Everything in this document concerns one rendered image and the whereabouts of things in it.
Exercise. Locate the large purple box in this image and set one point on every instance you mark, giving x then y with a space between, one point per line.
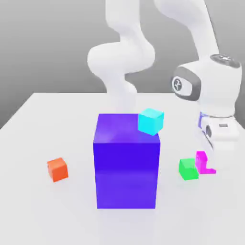
125 172

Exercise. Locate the small magenta cube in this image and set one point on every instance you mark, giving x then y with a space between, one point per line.
200 162

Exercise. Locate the small orange cube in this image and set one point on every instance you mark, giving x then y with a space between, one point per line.
58 170

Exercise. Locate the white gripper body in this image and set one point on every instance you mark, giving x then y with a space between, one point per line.
207 142

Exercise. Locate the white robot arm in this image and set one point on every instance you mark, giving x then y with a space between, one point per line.
122 57

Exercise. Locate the small green cube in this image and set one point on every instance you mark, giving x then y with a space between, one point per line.
188 170

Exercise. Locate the small cyan cube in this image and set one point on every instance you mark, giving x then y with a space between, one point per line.
150 122

